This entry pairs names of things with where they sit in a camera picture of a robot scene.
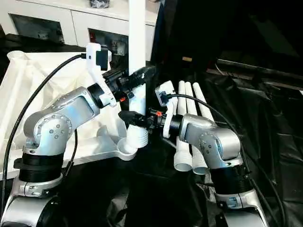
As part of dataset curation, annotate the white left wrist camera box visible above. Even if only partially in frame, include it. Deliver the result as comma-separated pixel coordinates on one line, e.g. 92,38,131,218
86,43,117,107

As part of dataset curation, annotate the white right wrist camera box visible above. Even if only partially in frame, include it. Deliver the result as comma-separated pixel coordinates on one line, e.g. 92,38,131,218
155,80,178,138

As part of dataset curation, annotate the white plastic table leg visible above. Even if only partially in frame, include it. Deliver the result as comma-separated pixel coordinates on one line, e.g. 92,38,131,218
173,80,194,172
192,83,216,122
185,82,209,176
124,0,152,153

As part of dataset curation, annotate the long black bar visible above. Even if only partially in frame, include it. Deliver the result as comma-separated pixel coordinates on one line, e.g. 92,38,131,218
215,58,303,81

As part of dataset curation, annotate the black plastic mat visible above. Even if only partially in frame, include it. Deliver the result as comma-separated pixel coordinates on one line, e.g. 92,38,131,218
0,33,303,227

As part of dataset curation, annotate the grey object on cabinet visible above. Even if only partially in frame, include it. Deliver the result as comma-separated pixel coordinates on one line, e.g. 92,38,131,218
89,0,112,9

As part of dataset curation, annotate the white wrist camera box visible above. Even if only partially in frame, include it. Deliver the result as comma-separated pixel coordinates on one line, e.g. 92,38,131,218
155,80,178,138
86,43,117,107

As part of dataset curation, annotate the white plastic table top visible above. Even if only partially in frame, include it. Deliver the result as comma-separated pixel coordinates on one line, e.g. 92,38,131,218
0,51,143,179

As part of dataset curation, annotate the white cabinet with glass doors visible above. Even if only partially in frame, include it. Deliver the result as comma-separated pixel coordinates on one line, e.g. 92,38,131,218
0,0,159,60

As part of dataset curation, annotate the black left camera cable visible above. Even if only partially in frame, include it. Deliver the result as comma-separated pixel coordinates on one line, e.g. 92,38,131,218
0,53,89,210

